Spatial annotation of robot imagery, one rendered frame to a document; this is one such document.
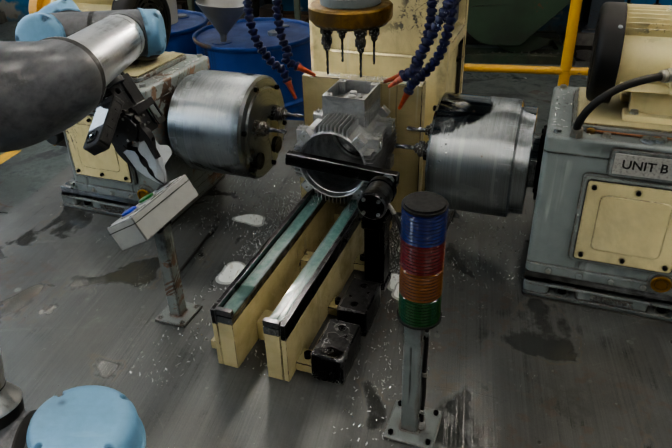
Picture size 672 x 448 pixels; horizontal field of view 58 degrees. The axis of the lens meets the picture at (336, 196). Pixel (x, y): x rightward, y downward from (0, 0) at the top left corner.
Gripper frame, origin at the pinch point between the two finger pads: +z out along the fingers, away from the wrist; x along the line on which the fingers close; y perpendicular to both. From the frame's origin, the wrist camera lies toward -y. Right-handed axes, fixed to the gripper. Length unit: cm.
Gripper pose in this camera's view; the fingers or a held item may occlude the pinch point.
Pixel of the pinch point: (158, 179)
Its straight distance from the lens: 120.1
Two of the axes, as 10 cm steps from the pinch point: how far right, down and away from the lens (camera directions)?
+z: 4.9, 8.3, 2.7
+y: 3.5, -4.7, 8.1
